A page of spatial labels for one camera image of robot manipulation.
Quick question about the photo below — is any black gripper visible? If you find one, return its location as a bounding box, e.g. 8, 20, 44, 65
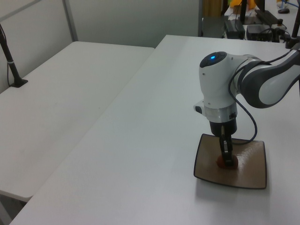
209, 117, 238, 166

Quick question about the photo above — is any small round brown food item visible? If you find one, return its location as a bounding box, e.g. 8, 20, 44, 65
216, 156, 238, 169

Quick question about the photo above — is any brown square ceramic plate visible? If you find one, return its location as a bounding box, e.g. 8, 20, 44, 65
194, 133, 268, 190

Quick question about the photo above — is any black electronics box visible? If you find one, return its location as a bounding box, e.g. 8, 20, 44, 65
224, 20, 246, 39

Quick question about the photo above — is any black controller box with ports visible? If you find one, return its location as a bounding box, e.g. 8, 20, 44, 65
246, 24, 274, 42

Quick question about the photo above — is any black clamp stand pole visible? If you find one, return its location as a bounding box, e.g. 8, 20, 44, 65
285, 13, 300, 50

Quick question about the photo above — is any black keyboard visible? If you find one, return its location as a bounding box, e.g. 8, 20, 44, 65
254, 9, 279, 24

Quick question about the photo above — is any yellow plush toy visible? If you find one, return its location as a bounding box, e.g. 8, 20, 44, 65
229, 0, 256, 10

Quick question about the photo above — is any dark robot arm cable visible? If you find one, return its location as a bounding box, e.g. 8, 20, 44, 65
228, 50, 296, 144

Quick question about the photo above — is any grey metal partition post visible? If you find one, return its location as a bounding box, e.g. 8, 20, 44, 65
62, 0, 79, 43

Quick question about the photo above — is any black camera stand pole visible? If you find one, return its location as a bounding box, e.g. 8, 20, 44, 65
0, 23, 29, 88

